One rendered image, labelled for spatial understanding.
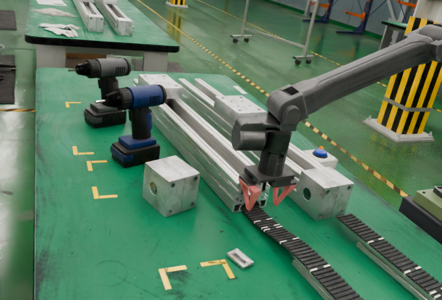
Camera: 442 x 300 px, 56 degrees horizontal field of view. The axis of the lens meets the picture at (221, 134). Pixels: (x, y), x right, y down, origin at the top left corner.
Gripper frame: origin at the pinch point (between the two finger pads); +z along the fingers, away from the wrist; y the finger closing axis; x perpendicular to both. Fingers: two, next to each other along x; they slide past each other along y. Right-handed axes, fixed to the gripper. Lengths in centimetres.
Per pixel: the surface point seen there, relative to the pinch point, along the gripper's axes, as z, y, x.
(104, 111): -1, 22, -60
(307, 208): 3.1, -14.1, 0.9
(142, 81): -6, 6, -73
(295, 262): 3.4, 1.9, 16.5
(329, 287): 1.4, 1.9, 25.9
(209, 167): -0.6, 5.0, -18.3
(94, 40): 5, -4, -185
